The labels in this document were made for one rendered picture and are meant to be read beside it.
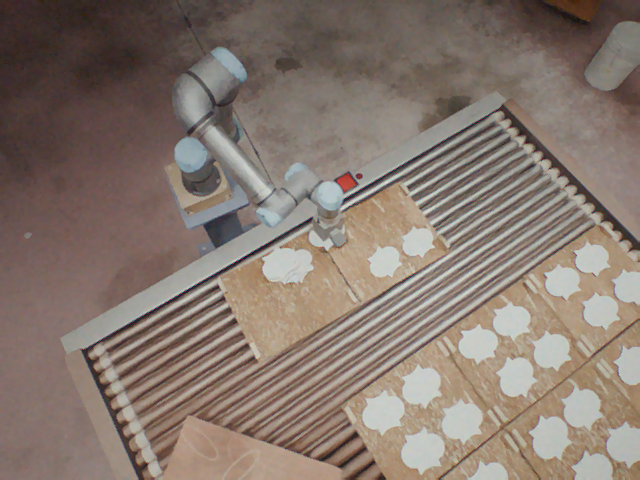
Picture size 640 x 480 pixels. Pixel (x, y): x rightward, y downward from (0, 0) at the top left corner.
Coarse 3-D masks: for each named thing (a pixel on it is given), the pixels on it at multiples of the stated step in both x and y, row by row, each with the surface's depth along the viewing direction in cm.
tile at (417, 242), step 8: (416, 232) 173; (424, 232) 173; (408, 240) 171; (416, 240) 171; (424, 240) 171; (432, 240) 172; (408, 248) 170; (416, 248) 170; (424, 248) 170; (432, 248) 171
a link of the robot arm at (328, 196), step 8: (320, 184) 133; (328, 184) 131; (336, 184) 131; (320, 192) 130; (328, 192) 130; (336, 192) 130; (312, 200) 134; (320, 200) 130; (328, 200) 129; (336, 200) 129; (320, 208) 134; (328, 208) 132; (336, 208) 132; (328, 216) 137; (336, 216) 138
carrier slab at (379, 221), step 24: (384, 192) 181; (360, 216) 176; (384, 216) 176; (408, 216) 177; (360, 240) 172; (384, 240) 172; (336, 264) 169; (360, 264) 168; (408, 264) 169; (360, 288) 165; (384, 288) 165
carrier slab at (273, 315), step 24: (312, 264) 168; (240, 288) 164; (264, 288) 164; (288, 288) 164; (312, 288) 164; (336, 288) 165; (240, 312) 160; (264, 312) 161; (288, 312) 161; (312, 312) 161; (336, 312) 161; (264, 336) 157; (288, 336) 157; (264, 360) 155
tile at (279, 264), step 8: (288, 248) 163; (272, 256) 161; (280, 256) 161; (288, 256) 161; (264, 264) 160; (272, 264) 160; (280, 264) 160; (288, 264) 160; (264, 272) 159; (272, 272) 159; (280, 272) 159; (288, 272) 159
